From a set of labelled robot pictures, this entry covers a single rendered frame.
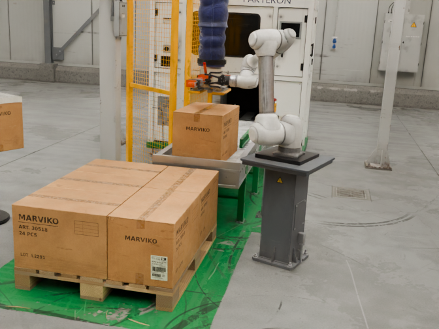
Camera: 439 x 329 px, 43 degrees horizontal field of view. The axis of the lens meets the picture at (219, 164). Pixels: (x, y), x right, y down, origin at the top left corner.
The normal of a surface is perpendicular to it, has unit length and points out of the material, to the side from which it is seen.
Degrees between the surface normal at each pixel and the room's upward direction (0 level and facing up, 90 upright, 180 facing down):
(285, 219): 90
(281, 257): 90
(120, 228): 90
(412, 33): 90
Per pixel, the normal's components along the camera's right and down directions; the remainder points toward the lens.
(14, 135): 0.79, 0.19
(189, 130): -0.25, 0.23
